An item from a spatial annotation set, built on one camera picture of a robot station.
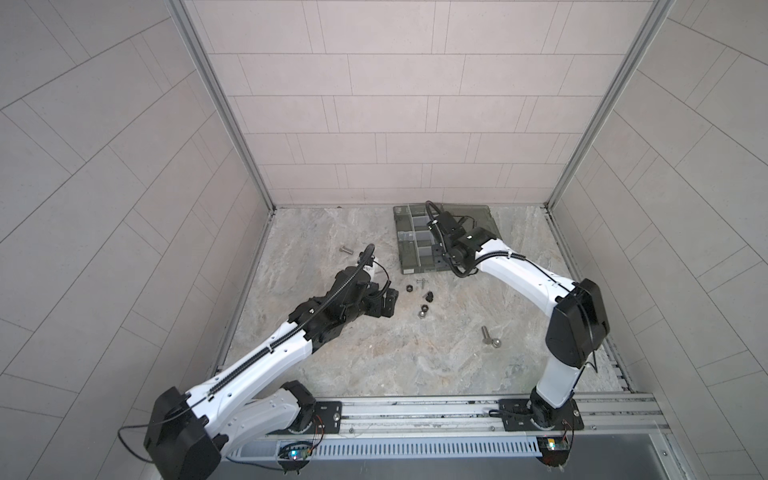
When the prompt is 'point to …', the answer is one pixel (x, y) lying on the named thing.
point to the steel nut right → (496, 343)
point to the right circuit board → (554, 450)
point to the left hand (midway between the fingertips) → (392, 289)
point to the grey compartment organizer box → (415, 242)
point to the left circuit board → (295, 456)
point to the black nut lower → (425, 308)
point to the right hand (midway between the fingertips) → (439, 256)
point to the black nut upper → (409, 288)
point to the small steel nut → (421, 314)
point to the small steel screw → (423, 282)
